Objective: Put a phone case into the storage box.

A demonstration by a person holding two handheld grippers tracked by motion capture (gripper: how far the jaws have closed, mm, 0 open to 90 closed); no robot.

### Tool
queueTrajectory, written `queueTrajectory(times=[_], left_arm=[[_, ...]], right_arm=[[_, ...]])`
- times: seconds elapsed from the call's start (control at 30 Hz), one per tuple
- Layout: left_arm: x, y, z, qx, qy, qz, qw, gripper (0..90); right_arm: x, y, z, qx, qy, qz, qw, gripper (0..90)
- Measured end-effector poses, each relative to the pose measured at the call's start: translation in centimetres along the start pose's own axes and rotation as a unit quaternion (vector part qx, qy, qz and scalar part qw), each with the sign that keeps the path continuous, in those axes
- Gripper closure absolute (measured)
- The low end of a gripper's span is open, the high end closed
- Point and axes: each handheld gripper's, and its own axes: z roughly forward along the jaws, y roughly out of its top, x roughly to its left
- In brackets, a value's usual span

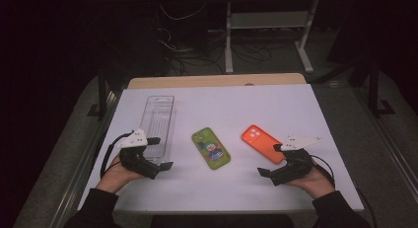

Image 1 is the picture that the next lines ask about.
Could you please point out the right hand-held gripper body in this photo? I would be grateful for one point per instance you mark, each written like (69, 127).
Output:
(295, 165)

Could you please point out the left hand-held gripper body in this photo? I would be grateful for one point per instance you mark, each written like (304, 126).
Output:
(134, 159)

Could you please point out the orange phone case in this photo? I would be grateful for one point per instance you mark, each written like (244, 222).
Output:
(261, 142)

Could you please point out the clear plastic tray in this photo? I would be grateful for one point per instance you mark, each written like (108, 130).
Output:
(159, 116)

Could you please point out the green cartoon phone case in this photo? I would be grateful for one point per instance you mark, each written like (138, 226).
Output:
(210, 149)

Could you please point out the person's left hand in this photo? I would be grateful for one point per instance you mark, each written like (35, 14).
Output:
(115, 177)

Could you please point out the person's right hand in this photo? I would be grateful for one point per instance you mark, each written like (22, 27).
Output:
(315, 183)

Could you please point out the black metal stand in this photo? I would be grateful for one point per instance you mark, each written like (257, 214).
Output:
(102, 99)
(373, 90)

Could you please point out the light wooden table board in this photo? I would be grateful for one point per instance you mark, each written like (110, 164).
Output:
(213, 80)

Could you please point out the white metal desk frame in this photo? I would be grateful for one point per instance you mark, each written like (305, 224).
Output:
(267, 20)

